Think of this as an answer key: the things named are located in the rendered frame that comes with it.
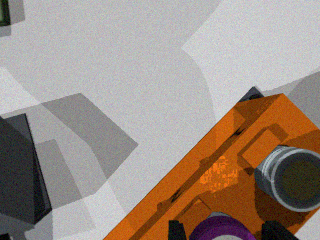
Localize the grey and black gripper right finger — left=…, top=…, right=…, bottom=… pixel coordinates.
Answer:
left=261, top=221, right=299, bottom=240

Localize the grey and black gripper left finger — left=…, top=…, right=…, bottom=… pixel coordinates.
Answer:
left=168, top=220, right=187, bottom=240

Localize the grey key housing panel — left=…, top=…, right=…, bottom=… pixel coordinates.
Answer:
left=0, top=113, right=52, bottom=240

